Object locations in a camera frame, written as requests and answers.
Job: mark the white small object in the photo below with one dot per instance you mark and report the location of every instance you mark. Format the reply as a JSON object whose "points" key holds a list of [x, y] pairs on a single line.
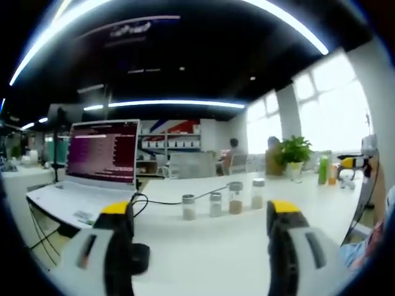
{"points": [[348, 182]]}

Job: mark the green bottle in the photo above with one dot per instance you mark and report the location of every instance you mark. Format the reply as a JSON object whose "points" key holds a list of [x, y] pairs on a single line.
{"points": [[324, 171]]}

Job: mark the green potted plant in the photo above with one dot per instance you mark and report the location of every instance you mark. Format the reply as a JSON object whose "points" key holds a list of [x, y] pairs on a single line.
{"points": [[293, 151]]}

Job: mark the seasoning bottle with beige powder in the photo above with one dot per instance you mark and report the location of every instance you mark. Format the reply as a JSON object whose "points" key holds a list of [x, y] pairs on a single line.
{"points": [[257, 195]]}

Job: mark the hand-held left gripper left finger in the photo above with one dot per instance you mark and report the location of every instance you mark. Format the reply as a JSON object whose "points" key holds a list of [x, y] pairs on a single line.
{"points": [[92, 246]]}

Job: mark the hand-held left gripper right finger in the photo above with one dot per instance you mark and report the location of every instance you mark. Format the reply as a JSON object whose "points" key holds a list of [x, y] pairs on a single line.
{"points": [[304, 246]]}

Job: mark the white storage shelf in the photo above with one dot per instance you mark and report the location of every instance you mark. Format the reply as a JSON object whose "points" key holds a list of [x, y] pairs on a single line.
{"points": [[172, 145]]}

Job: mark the long ceiling light strip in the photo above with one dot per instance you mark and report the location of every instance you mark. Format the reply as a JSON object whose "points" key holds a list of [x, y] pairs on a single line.
{"points": [[176, 103]]}

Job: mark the person's patterned clothing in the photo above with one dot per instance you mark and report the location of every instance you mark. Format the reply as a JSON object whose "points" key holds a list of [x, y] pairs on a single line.
{"points": [[367, 246]]}

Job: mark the seasoning bottle with grey powder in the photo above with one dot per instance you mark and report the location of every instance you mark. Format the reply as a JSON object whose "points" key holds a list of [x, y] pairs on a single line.
{"points": [[215, 205]]}

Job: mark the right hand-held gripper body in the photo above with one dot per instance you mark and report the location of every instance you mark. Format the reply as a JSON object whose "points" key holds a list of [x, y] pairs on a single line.
{"points": [[368, 146]]}

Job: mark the white laptop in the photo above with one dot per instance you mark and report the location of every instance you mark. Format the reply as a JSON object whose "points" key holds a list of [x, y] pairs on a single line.
{"points": [[102, 154]]}

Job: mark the orange bottle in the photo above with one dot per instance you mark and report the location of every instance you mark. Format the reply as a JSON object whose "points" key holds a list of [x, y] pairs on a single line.
{"points": [[332, 175]]}

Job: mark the seasoning bottle with pale powder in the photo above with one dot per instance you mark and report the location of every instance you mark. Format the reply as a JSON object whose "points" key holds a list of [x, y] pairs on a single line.
{"points": [[189, 208]]}

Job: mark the seasoning bottle with brown powder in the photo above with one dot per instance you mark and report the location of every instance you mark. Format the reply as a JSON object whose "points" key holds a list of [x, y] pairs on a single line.
{"points": [[236, 200]]}

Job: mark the black round adapter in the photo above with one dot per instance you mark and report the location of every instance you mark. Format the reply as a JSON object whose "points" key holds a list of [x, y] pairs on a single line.
{"points": [[140, 259]]}

